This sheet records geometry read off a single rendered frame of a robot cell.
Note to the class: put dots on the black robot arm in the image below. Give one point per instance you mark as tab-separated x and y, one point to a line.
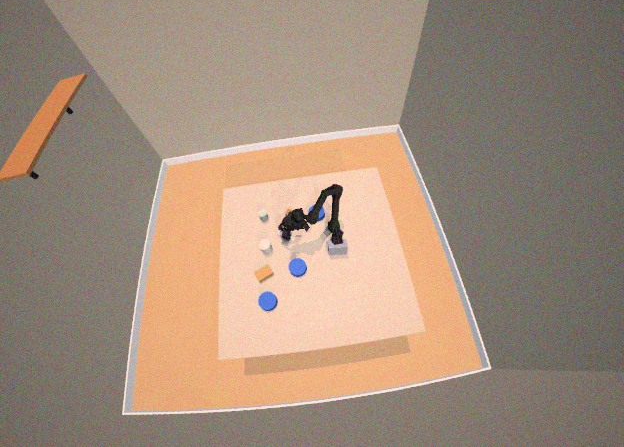
312	217

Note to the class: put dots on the pale pink cylinder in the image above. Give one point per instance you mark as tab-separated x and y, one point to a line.
265	246

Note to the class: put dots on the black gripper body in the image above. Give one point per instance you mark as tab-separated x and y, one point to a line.
286	234

